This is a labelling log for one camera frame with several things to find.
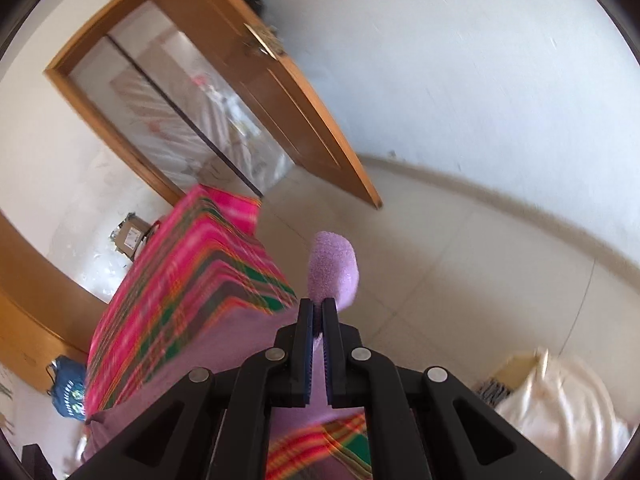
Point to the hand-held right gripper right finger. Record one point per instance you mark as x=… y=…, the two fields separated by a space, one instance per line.
x=331 y=360

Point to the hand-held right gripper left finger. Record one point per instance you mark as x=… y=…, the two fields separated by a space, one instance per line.
x=306 y=360

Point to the purple fleece pants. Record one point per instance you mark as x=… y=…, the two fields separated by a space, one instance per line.
x=332 y=265

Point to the blue printed bag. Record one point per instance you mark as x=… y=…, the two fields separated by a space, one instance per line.
x=70 y=390

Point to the plaid bed sheet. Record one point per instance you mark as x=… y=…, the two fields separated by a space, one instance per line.
x=190 y=285

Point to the wooden wardrobe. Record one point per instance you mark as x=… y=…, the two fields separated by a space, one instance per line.
x=35 y=300

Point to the cardboard box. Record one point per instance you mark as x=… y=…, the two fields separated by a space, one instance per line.
x=510 y=377
x=131 y=237

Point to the white cloth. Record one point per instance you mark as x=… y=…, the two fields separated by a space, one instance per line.
x=565 y=415

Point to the wooden door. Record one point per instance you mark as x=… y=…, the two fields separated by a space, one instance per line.
x=280 y=95

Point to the printed door curtain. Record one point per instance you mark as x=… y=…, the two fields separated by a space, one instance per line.
x=190 y=110

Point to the wooden door frame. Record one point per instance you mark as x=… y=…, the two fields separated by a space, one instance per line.
x=90 y=105

